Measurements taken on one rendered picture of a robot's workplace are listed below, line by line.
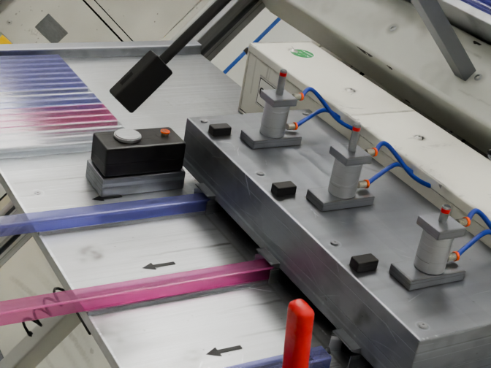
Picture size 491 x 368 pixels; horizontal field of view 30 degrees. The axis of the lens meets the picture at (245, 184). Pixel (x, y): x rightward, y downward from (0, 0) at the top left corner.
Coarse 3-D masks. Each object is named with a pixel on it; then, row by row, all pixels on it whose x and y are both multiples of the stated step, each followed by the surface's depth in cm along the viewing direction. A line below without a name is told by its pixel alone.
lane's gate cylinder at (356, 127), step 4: (356, 124) 70; (360, 124) 70; (352, 128) 70; (356, 128) 70; (360, 128) 70; (352, 132) 70; (356, 132) 70; (352, 136) 70; (356, 136) 70; (352, 140) 70; (356, 140) 70; (352, 144) 70; (356, 144) 70; (348, 148) 71; (352, 148) 70
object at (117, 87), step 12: (144, 60) 69; (156, 60) 68; (132, 72) 68; (144, 72) 68; (156, 72) 69; (168, 72) 69; (120, 84) 68; (132, 84) 68; (144, 84) 69; (156, 84) 69; (120, 96) 68; (132, 96) 69; (144, 96) 69; (132, 108) 69
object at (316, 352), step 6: (312, 348) 63; (318, 348) 63; (282, 354) 62; (312, 354) 63; (318, 354) 63; (324, 354) 63; (258, 360) 61; (264, 360) 61; (270, 360) 61; (276, 360) 61; (282, 360) 61; (312, 360) 62; (318, 360) 62; (324, 360) 62; (330, 360) 63; (234, 366) 60; (240, 366) 60; (246, 366) 60; (252, 366) 60; (258, 366) 60; (264, 366) 61; (270, 366) 61; (276, 366) 61; (312, 366) 62; (318, 366) 62; (324, 366) 63
